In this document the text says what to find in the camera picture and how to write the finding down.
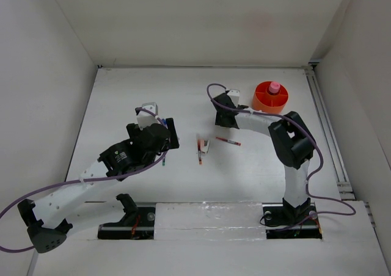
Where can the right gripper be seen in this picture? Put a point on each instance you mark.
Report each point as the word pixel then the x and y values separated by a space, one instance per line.
pixel 219 121

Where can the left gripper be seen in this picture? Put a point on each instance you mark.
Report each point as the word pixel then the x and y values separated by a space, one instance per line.
pixel 173 144

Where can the pink capped glue stick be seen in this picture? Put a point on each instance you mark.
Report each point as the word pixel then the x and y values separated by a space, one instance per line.
pixel 274 88

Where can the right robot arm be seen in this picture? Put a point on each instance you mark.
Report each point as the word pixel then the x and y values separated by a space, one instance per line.
pixel 294 148

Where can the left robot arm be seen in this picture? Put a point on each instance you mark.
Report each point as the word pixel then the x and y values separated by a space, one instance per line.
pixel 52 218

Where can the blue capped spray bottle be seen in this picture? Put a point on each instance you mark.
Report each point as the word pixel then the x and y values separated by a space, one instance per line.
pixel 165 123

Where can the red gel pen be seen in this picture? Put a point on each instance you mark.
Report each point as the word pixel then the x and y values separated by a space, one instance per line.
pixel 229 141

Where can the orange gel pen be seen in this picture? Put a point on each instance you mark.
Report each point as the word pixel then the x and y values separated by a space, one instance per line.
pixel 199 154

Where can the orange round organizer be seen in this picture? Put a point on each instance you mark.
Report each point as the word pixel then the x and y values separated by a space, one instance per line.
pixel 271 104

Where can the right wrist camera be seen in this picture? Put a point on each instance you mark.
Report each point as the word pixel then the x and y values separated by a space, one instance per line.
pixel 234 95

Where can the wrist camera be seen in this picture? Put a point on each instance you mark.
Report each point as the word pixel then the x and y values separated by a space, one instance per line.
pixel 234 95
pixel 146 114

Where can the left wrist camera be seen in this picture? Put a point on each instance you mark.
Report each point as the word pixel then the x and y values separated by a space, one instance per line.
pixel 146 114

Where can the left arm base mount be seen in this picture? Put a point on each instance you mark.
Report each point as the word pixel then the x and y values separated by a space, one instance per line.
pixel 137 223

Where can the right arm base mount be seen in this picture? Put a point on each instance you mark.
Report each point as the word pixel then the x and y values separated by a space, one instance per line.
pixel 278 225

